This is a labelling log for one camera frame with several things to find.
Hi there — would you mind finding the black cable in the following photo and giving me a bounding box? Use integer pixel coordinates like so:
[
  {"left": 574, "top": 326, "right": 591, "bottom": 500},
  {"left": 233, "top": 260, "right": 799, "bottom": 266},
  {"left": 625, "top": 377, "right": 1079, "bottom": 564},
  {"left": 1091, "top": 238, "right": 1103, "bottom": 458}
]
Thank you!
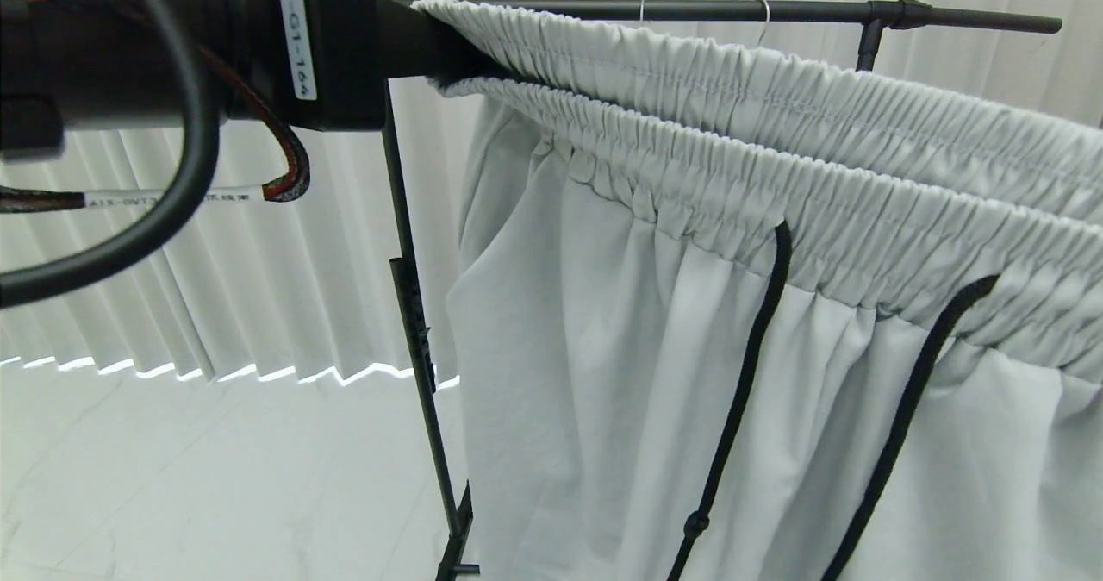
[{"left": 0, "top": 0, "right": 222, "bottom": 308}]

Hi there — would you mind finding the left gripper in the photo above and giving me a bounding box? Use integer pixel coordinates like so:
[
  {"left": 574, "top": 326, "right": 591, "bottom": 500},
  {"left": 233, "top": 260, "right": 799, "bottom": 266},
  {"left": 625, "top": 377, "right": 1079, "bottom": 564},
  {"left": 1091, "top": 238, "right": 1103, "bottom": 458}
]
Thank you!
[{"left": 203, "top": 0, "right": 511, "bottom": 131}]

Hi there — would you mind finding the white curtain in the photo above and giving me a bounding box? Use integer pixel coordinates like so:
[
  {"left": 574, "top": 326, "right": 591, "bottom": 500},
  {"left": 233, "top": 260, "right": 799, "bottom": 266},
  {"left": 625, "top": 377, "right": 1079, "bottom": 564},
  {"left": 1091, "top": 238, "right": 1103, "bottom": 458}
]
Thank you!
[{"left": 0, "top": 0, "right": 1103, "bottom": 388}]

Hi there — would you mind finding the black clothes rack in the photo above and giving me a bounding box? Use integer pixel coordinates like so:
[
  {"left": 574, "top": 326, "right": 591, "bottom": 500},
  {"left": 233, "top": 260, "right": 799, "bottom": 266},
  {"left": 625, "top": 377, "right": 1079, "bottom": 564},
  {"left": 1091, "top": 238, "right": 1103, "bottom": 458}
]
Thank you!
[{"left": 379, "top": 0, "right": 1063, "bottom": 581}]

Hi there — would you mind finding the pale grey garment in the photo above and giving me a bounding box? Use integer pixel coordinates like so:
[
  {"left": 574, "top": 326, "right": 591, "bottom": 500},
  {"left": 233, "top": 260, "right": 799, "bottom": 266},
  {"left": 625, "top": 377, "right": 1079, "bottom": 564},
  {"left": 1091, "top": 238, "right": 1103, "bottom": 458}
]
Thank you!
[{"left": 412, "top": 0, "right": 1103, "bottom": 581}]

